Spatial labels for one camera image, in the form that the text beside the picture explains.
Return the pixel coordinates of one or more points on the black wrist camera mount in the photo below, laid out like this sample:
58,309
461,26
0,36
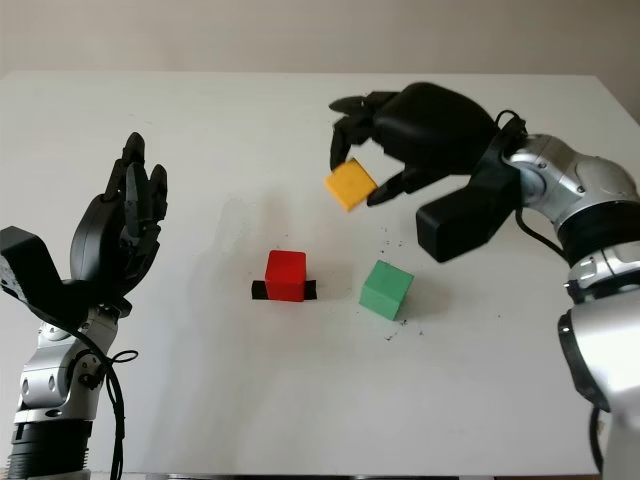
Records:
30,270
460,220

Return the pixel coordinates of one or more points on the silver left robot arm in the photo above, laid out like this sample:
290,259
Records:
50,380

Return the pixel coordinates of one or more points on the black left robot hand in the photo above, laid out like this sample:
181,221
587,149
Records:
100,240

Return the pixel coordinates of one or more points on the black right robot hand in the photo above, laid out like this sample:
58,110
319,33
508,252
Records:
435,130

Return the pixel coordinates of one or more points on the green block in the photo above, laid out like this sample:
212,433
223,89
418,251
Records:
385,290

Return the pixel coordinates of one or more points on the red block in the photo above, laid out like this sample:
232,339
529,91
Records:
285,275

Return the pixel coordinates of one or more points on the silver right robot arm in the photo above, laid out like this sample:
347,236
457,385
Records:
600,180

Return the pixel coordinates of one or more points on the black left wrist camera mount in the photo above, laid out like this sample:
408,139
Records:
30,270

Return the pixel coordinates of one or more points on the black tape strip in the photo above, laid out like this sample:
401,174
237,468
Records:
258,291

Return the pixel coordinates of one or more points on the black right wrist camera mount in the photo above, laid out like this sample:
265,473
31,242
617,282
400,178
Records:
460,220

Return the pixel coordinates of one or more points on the yellow block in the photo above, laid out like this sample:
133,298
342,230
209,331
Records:
350,185

